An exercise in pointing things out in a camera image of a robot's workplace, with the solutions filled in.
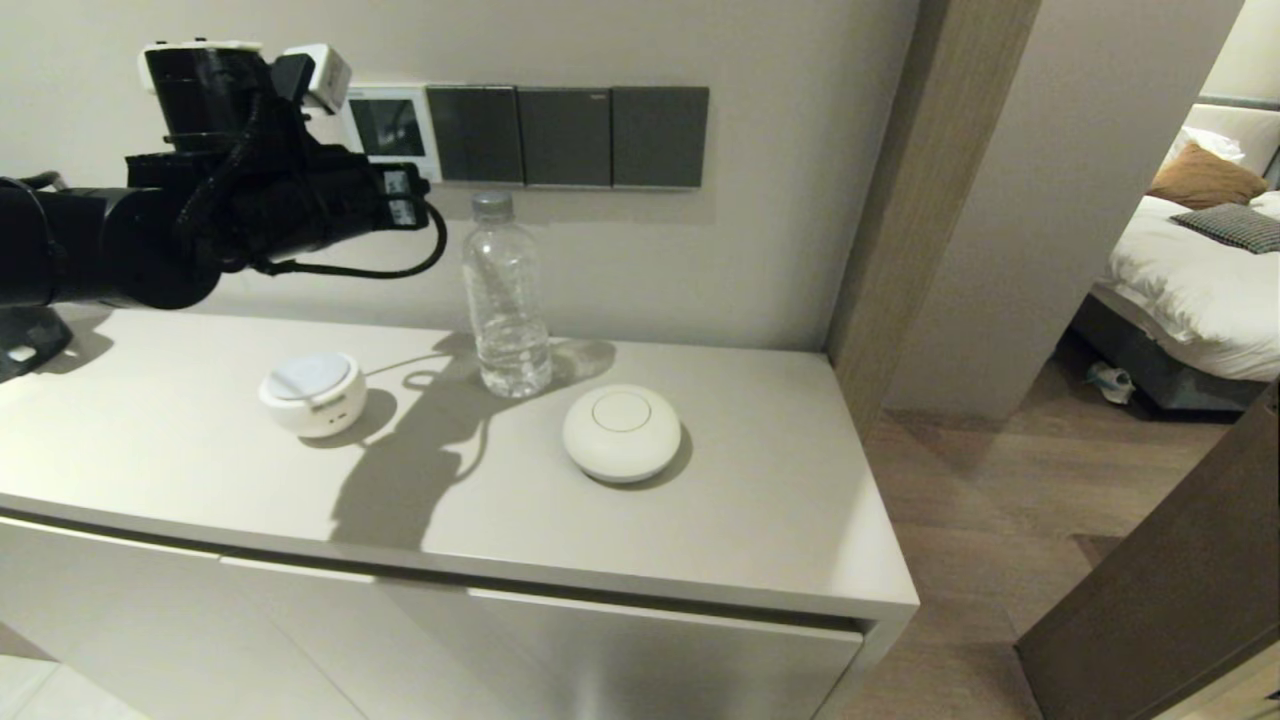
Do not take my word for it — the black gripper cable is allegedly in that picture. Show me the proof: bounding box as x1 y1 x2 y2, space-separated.
250 195 448 281

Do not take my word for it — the beige cabinet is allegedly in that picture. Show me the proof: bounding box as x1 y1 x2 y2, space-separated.
0 308 920 720

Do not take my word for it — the bed with white duvet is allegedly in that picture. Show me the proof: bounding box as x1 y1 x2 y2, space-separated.
1090 195 1280 386

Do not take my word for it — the beige cabinet door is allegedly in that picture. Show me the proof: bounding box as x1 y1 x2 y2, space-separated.
220 555 864 720
0 515 366 720

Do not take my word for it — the white wall thermostat panel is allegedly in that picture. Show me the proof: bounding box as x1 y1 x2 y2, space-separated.
335 85 443 184

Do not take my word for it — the black white checked cushion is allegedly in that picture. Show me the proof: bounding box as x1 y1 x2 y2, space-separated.
1168 203 1280 256

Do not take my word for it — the wooden door frame post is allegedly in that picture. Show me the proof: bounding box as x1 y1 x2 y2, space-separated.
825 0 1041 441

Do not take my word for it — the white round device bluish lid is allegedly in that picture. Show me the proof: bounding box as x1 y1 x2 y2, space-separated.
258 351 367 439

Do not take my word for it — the dark grey single switch panel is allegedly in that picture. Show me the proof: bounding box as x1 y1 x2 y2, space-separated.
515 87 613 189
610 86 710 190

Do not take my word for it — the beige padded headboard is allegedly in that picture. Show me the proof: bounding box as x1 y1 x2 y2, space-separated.
1180 95 1280 179

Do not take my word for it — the dark bed base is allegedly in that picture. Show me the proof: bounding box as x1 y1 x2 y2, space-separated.
1065 295 1266 416

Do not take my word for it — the brown pillow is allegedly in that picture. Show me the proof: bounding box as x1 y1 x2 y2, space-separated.
1145 145 1269 212

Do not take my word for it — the dark brown wooden door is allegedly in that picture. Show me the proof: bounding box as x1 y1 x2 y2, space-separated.
1015 380 1280 720

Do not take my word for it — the black stand device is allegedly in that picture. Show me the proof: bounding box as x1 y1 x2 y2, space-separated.
0 305 73 384

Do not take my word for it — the white shoe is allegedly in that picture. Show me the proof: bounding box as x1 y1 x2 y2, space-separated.
1088 361 1136 406

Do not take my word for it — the dark grey triple switch panel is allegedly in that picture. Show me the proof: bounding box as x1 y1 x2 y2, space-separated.
425 85 523 186

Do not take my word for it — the clear plastic water bottle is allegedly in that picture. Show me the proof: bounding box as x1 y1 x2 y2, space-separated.
461 192 552 399

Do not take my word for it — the white round dome device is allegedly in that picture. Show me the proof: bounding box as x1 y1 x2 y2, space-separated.
561 384 682 485

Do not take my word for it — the white pillow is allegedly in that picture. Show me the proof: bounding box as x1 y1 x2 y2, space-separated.
1160 126 1244 174

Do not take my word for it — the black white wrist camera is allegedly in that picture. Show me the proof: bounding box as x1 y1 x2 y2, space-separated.
140 40 353 153

